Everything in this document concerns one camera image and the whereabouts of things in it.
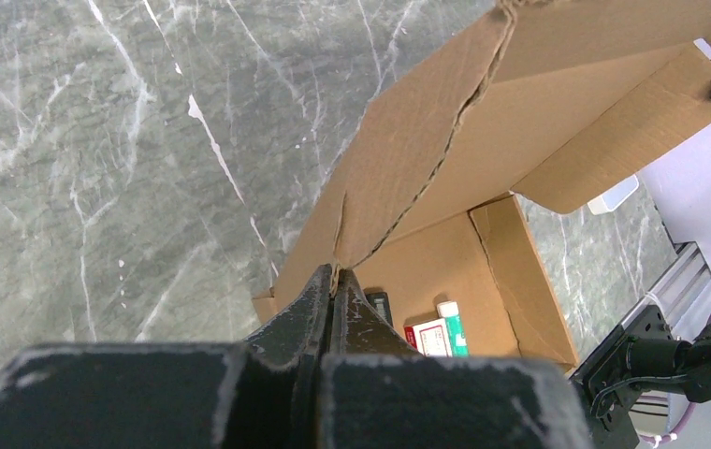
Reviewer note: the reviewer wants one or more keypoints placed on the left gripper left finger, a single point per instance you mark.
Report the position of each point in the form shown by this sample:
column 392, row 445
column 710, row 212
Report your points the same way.
column 255, row 393

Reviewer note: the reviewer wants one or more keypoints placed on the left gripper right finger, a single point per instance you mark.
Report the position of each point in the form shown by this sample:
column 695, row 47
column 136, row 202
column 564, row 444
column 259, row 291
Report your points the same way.
column 378, row 392

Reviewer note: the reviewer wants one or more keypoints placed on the white rectangular tray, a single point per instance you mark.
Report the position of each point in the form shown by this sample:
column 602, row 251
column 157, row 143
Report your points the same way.
column 613, row 198

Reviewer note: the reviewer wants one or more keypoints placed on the brown cardboard box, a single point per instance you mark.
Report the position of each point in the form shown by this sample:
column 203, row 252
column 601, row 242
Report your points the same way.
column 556, row 101

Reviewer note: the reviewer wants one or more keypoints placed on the blue capped marker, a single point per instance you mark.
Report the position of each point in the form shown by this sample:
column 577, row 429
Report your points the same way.
column 379, row 300

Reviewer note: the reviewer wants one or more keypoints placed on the green white glue stick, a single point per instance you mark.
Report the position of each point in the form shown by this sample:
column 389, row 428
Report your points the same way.
column 449, row 312

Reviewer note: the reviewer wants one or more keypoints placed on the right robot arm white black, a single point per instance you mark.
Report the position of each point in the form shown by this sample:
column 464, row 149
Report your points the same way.
column 641, row 359

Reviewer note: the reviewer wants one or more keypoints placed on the aluminium frame rail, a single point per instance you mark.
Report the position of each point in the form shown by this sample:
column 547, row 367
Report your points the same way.
column 682, row 292

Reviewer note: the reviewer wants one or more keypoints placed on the red staples box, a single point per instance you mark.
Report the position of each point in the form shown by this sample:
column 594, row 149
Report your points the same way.
column 429, row 338

